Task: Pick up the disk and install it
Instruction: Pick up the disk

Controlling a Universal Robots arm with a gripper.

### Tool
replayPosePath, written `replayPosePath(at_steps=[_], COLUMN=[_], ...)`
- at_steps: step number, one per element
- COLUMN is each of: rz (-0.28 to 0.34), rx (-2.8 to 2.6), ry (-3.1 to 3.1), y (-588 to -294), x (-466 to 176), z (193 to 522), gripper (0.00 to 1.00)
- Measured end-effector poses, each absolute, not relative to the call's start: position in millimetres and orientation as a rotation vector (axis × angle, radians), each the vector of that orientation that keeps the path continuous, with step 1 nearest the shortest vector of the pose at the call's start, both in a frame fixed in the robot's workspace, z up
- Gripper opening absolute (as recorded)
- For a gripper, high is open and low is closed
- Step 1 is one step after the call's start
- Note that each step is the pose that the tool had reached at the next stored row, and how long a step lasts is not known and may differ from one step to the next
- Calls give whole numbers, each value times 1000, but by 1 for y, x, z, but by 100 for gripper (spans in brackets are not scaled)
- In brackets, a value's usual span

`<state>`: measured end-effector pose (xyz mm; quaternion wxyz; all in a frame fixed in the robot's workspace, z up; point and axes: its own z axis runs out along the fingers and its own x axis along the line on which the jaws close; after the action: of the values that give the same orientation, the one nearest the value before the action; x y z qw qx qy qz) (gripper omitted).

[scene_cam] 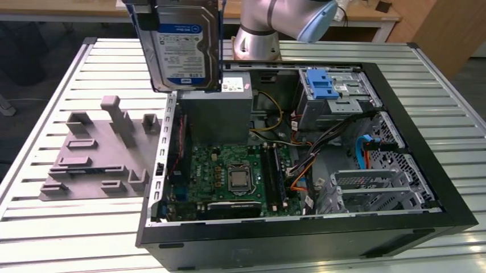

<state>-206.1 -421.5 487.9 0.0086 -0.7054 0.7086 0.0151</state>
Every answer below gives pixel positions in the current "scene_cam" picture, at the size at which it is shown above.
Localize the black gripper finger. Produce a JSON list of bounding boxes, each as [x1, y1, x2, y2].
[[136, 13, 157, 31]]

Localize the hard disk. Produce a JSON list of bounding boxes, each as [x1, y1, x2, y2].
[[130, 0, 224, 93]]

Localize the silver disk bay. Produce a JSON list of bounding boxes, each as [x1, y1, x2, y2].
[[313, 169, 434, 214]]

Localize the wooden desk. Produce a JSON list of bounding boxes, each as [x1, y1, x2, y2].
[[0, 0, 403, 39]]

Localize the grey power supply unit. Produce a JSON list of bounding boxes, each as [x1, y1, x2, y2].
[[177, 72, 255, 146]]

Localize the grey parts rack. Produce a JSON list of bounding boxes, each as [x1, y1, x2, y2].
[[38, 95, 164, 202]]

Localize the grey stand foot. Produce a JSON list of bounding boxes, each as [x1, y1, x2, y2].
[[0, 93, 17, 117]]

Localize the green motherboard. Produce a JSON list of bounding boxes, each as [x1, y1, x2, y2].
[[167, 143, 304, 220]]

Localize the blue plastic drive latch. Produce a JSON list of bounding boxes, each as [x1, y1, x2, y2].
[[305, 69, 340, 100]]

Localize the silver drive cage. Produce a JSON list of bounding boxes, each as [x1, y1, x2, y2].
[[295, 68, 383, 134]]

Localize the CPU socket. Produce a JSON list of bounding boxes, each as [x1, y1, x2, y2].
[[225, 163, 255, 197]]

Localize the silver CPU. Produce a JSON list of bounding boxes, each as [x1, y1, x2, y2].
[[228, 170, 251, 188]]

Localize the RAM stick in motherboard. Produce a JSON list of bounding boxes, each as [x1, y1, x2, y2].
[[271, 143, 289, 207]]

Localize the black graphics card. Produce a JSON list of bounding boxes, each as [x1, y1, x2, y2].
[[162, 198, 263, 221]]

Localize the wooden cabinet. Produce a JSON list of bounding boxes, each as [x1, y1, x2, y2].
[[385, 0, 486, 80]]

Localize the black open PC case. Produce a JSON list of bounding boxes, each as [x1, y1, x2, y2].
[[134, 59, 479, 271]]

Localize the thin red wire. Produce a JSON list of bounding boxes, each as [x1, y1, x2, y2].
[[169, 113, 189, 175]]

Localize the yellow wires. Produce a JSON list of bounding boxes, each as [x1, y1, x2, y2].
[[249, 90, 285, 133]]

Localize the black wire bundle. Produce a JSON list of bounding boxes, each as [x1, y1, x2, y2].
[[289, 112, 384, 183]]

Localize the orange wires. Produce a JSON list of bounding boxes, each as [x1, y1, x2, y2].
[[289, 170, 316, 194]]

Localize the blue data wire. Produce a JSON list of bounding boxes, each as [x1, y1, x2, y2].
[[356, 135, 376, 175]]

